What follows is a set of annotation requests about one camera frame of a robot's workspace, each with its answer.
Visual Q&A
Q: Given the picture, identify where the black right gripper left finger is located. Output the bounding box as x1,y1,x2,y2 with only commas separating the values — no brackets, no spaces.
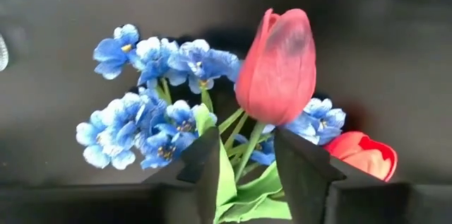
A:
141,126,222,224

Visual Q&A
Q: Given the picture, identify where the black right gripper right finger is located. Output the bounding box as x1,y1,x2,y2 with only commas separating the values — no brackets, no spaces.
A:
273,126,412,224

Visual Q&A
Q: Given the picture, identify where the red artificial tulip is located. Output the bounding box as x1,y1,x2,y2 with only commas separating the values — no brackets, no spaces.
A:
323,131,399,183

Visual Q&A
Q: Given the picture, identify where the blue artificial flower bunch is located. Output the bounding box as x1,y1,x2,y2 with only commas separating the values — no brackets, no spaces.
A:
75,23,242,171
232,96,347,167

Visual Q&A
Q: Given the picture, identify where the pink artificial tulip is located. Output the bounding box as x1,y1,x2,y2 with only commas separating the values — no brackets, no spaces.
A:
213,7,318,224

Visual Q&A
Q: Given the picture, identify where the clear glass vase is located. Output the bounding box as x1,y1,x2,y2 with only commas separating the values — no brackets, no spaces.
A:
0,32,10,73

